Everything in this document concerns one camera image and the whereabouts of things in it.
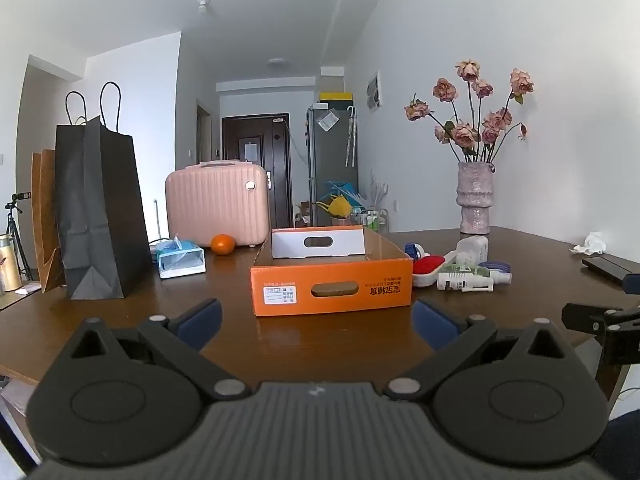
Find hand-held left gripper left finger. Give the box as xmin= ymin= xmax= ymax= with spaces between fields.
xmin=65 ymin=298 xmax=251 ymax=402

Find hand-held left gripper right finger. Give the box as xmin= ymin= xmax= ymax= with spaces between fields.
xmin=385 ymin=298 xmax=576 ymax=402

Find white spray bottle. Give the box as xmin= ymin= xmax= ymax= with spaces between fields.
xmin=436 ymin=266 xmax=513 ymax=292

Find white dish with red pad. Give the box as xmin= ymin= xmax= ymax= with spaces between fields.
xmin=411 ymin=254 xmax=447 ymax=288

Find green and white packet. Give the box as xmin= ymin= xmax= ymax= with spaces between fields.
xmin=441 ymin=250 xmax=482 ymax=273

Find translucent white plastic bottle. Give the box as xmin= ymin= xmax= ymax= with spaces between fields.
xmin=456 ymin=235 xmax=490 ymax=266

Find orange cardboard box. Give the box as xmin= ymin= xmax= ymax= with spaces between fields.
xmin=250 ymin=226 xmax=415 ymax=317

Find black flat case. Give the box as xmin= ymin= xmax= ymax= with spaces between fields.
xmin=581 ymin=254 xmax=640 ymax=277

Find crumpled white tissue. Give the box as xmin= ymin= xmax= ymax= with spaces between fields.
xmin=570 ymin=232 xmax=607 ymax=256

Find blue tissue pack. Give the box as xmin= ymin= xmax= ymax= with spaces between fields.
xmin=155 ymin=234 xmax=207 ymax=279

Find person's dark blue trousers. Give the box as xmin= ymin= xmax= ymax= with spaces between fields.
xmin=592 ymin=410 xmax=640 ymax=471

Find pink ribbed suitcase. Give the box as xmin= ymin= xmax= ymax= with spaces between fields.
xmin=165 ymin=159 xmax=271 ymax=248

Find small cart with bottles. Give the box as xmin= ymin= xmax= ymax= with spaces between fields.
xmin=357 ymin=207 xmax=390 ymax=233

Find pink textured vase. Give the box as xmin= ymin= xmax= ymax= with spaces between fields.
xmin=456 ymin=161 xmax=496 ymax=235

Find white coral branch decoration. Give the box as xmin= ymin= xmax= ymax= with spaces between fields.
xmin=357 ymin=172 xmax=391 ymax=208

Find yellow watering can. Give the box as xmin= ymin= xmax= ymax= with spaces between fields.
xmin=316 ymin=195 xmax=353 ymax=220

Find dark brown door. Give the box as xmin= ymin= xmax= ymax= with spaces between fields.
xmin=221 ymin=114 xmax=293 ymax=228

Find black paper bag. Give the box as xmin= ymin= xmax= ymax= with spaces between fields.
xmin=54 ymin=81 xmax=153 ymax=301

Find blue plastic item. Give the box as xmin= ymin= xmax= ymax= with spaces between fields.
xmin=324 ymin=180 xmax=361 ymax=206

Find dried pink roses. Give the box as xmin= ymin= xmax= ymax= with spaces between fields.
xmin=404 ymin=59 xmax=535 ymax=165

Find brown paper bag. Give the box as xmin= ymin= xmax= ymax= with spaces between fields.
xmin=31 ymin=149 xmax=68 ymax=295

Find grey refrigerator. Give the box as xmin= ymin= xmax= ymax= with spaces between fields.
xmin=306 ymin=105 xmax=360 ymax=228

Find gold thermos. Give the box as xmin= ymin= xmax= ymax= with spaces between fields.
xmin=0 ymin=234 xmax=23 ymax=293

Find white folded umbrella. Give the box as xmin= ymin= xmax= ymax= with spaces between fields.
xmin=344 ymin=105 xmax=358 ymax=168

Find black tripod with camera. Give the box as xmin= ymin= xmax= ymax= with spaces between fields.
xmin=5 ymin=191 xmax=33 ymax=281

